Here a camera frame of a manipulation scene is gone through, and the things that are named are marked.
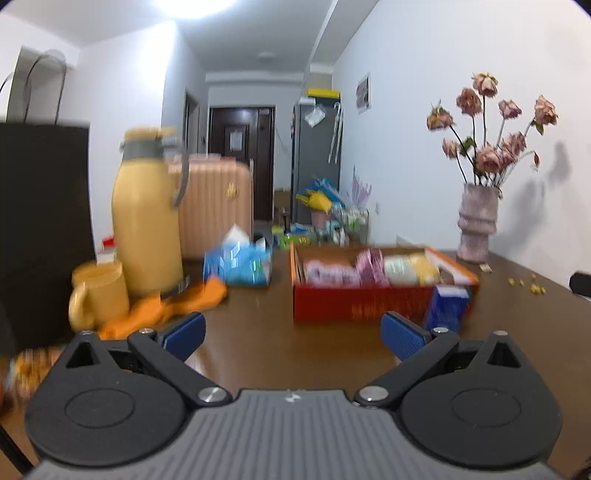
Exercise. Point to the dried pink roses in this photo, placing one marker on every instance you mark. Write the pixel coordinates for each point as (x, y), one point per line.
(491, 134)

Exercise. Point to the pink striped soft packet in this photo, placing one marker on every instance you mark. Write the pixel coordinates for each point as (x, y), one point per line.
(369, 265)

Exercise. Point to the ribbed pink vase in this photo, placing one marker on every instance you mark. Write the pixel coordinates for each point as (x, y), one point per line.
(478, 221)

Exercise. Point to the orange cloth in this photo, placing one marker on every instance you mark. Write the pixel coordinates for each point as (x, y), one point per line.
(180, 302)

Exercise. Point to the peach ribbed suitcase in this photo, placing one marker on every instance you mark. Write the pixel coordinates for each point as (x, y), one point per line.
(217, 203)

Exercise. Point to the yellow box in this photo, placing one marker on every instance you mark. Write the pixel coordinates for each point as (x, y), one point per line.
(324, 92)

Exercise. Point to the orange cardboard box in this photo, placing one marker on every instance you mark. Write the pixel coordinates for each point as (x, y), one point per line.
(360, 304)

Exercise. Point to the yellow thermos jug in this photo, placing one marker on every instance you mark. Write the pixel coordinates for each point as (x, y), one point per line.
(145, 217)

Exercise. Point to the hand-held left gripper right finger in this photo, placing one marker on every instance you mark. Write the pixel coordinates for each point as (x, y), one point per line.
(401, 337)

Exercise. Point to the blue tissue packet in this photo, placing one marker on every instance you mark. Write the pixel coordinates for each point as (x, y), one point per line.
(238, 265)

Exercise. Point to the small blue carton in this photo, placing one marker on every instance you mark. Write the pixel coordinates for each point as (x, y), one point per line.
(447, 307)

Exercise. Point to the scattered yellow crumbs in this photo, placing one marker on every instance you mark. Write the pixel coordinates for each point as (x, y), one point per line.
(531, 285)

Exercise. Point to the yellow mug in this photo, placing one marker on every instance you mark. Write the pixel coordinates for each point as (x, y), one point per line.
(99, 295)

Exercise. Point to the dark brown door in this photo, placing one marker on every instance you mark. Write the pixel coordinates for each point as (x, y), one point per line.
(240, 157)

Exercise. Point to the orange patterned packet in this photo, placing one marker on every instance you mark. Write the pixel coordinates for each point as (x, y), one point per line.
(32, 371)

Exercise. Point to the black paper bag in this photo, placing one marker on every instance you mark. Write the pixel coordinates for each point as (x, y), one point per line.
(41, 221)

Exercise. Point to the pile of colourful toys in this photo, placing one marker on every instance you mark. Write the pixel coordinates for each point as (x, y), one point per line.
(323, 212)

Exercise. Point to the framed wall picture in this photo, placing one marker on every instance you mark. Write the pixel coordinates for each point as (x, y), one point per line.
(364, 93)

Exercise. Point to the grey refrigerator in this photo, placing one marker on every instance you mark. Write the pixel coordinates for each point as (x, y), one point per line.
(314, 161)

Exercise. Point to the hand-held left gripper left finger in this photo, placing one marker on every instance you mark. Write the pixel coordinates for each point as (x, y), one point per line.
(184, 332)

